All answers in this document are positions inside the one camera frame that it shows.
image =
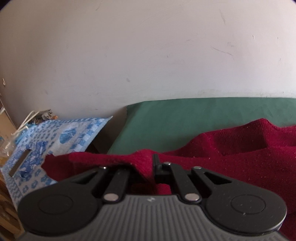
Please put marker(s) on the green table cloth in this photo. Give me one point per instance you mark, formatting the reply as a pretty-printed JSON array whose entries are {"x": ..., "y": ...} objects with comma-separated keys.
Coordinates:
[{"x": 166, "y": 125}]

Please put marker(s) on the dark red knit sweater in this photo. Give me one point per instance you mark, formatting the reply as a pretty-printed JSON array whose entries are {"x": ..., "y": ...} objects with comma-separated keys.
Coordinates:
[{"x": 258, "y": 153}]

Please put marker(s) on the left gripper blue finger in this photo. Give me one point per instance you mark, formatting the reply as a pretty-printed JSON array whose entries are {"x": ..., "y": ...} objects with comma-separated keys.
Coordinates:
[{"x": 161, "y": 171}]

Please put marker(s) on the blue white patterned storage bag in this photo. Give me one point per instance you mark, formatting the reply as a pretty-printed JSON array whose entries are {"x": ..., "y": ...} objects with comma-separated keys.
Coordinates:
[{"x": 23, "y": 172}]

